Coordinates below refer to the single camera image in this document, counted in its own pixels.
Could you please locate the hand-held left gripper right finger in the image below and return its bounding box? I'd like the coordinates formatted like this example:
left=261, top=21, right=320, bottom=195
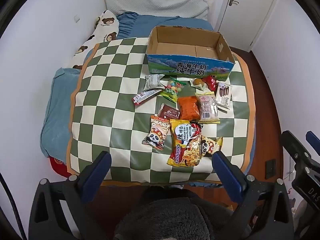
left=212, top=151, right=294, bottom=240

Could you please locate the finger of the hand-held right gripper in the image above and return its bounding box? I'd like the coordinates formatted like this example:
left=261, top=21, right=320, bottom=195
left=305, top=131, right=320, bottom=160
left=281, top=131, right=310, bottom=167

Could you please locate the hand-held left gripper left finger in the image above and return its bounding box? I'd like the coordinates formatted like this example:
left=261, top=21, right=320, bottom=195
left=28, top=151, right=112, bottom=240

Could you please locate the yellow panda snack packet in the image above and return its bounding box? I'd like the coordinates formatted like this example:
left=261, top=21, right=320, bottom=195
left=200, top=135, right=223, bottom=157

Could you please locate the yellow instant noodle packet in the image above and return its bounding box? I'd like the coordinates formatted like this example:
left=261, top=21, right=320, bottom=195
left=167, top=119, right=203, bottom=167

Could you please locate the clear white snack packet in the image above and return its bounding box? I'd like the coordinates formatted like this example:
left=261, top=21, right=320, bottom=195
left=195, top=92, right=221, bottom=124

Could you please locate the orange panda snack packet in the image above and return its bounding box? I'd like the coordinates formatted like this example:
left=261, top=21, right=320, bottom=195
left=142, top=115, right=171, bottom=151

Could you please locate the white chocolate stick packet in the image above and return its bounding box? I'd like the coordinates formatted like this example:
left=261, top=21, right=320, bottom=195
left=215, top=81, right=233, bottom=112

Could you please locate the brown chocolate packet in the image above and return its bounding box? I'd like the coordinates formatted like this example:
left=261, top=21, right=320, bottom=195
left=157, top=103, right=181, bottom=120

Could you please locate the long red white packet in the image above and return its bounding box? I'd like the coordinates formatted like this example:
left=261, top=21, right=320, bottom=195
left=132, top=89, right=164, bottom=105

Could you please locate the small red snack packet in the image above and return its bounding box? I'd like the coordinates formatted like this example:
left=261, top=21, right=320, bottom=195
left=202, top=75, right=220, bottom=92

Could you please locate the clear brown pastry packet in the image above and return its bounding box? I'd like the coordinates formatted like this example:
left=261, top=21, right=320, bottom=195
left=189, top=77, right=208, bottom=92

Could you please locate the green colourful candy bag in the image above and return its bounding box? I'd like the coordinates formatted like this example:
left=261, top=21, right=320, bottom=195
left=157, top=77, right=187, bottom=103

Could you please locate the white barcode snack packet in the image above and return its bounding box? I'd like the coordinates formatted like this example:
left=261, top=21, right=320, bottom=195
left=144, top=74, right=165, bottom=90

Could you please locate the printed cardboard box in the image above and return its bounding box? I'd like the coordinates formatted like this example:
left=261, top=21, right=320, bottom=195
left=146, top=26, right=236, bottom=81

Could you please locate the white bundle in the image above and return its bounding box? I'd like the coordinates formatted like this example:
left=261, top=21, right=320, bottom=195
left=291, top=197, right=309, bottom=220

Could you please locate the red printed bag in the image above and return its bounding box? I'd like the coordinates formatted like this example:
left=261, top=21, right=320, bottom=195
left=49, top=156, right=72, bottom=178

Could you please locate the green white checkered mat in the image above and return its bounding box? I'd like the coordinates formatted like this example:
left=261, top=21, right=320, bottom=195
left=65, top=36, right=257, bottom=183

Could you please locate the grey fleece clothing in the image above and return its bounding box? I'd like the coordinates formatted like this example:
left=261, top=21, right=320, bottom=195
left=114, top=185, right=253, bottom=240

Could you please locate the white door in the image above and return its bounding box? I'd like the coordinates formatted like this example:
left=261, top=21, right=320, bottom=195
left=215, top=0, right=280, bottom=52

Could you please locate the bear print pillow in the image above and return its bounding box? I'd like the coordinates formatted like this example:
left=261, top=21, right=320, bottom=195
left=71, top=10, right=120, bottom=70

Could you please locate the blue bed sheet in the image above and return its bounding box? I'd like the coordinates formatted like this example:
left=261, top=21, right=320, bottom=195
left=115, top=12, right=215, bottom=40

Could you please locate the white pillow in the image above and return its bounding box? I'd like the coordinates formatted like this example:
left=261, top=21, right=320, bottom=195
left=104, top=0, right=210, bottom=22

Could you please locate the black wall socket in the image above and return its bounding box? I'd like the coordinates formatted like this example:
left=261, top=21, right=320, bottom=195
left=265, top=159, right=277, bottom=178

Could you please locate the black cable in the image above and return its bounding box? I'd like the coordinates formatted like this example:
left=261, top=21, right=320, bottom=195
left=0, top=172, right=27, bottom=240

